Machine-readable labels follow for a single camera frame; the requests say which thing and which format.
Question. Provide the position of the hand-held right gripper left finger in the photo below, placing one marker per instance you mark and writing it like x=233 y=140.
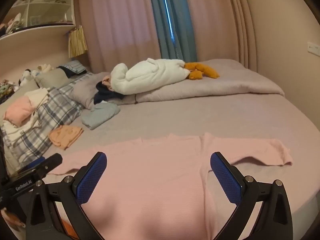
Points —
x=91 y=177

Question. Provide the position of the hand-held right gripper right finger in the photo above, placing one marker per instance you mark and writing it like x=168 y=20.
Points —
x=226 y=180

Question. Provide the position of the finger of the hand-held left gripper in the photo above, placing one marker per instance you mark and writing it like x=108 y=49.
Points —
x=51 y=161
x=37 y=161

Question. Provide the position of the pink knit sweater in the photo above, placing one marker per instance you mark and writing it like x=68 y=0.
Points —
x=155 y=180

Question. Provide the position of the orange folded garment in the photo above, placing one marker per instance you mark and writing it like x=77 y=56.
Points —
x=65 y=135

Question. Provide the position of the cream folded garment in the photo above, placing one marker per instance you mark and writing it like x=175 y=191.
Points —
x=17 y=131

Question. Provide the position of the pink folded garment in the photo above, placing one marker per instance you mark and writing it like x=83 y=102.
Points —
x=20 y=111

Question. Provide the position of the light blue folded garment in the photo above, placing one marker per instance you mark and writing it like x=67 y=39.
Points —
x=101 y=115

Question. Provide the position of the bed with lilac sheet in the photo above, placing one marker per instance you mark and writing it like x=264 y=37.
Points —
x=200 y=115

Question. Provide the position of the grey pillow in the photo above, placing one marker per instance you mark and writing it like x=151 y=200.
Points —
x=82 y=92

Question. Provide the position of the green plush toy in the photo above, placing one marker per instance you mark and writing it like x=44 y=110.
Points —
x=6 y=88

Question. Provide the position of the beige pillow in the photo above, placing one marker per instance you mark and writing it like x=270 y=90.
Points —
x=50 y=78

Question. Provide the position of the navy garment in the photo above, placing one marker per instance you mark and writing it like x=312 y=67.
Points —
x=105 y=94

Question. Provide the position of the white plush toy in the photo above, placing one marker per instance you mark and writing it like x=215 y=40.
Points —
x=26 y=76

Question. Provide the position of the cream plush toy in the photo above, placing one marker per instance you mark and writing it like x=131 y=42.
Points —
x=46 y=67

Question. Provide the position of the lilac folded duvet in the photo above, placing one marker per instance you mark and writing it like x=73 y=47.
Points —
x=225 y=85

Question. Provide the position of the small pink garment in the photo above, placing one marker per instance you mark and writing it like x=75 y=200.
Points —
x=106 y=81

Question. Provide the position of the blue striped pillow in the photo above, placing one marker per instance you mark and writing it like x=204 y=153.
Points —
x=75 y=66

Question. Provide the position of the white puffy jacket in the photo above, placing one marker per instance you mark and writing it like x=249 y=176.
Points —
x=150 y=75

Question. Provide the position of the yellow hanging cloth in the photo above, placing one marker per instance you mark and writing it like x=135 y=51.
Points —
x=77 y=41

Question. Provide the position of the pink curtain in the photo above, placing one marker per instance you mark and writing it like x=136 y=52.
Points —
x=120 y=25
x=212 y=22

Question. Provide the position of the blue curtain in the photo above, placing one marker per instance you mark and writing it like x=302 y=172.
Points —
x=172 y=17

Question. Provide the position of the white wall shelf unit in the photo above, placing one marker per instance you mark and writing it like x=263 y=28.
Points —
x=37 y=7

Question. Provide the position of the white wall socket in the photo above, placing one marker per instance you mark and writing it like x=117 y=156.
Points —
x=313 y=47

